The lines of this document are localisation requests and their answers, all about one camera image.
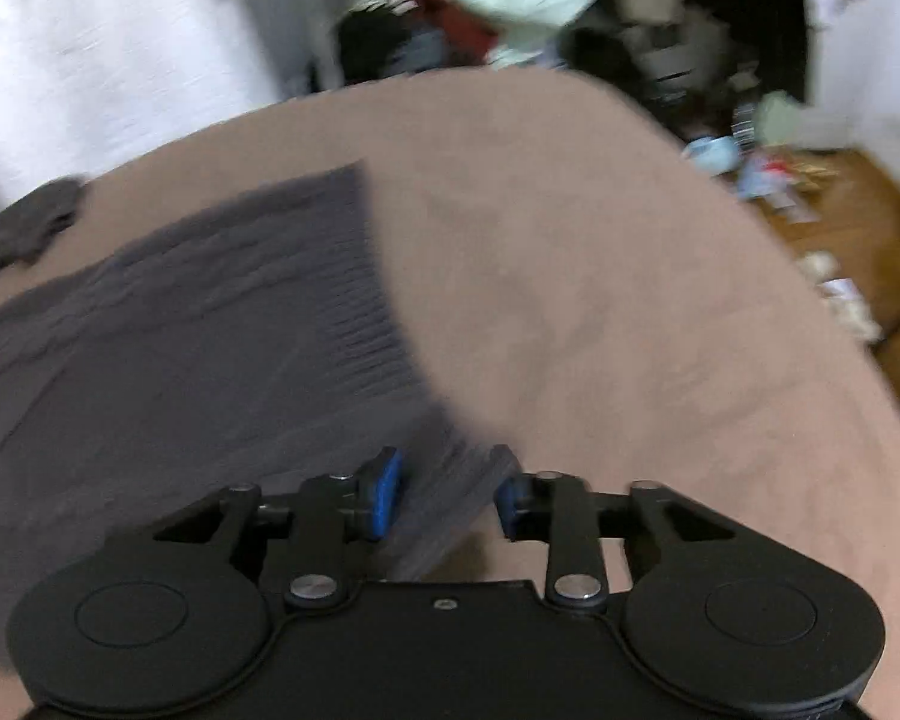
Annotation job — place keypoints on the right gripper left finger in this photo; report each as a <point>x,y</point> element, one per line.
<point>321,539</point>

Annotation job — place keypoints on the brown bed sheet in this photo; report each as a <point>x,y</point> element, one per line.
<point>570,283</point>

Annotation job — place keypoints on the red garment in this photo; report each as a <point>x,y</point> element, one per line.
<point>469,38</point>

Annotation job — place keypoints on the dark grey knit sweater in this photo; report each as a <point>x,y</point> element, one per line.
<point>249,343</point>

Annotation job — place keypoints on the white curtain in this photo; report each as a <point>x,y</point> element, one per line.
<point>86,85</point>

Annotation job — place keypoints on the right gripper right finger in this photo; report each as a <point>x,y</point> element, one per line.
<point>558,510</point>

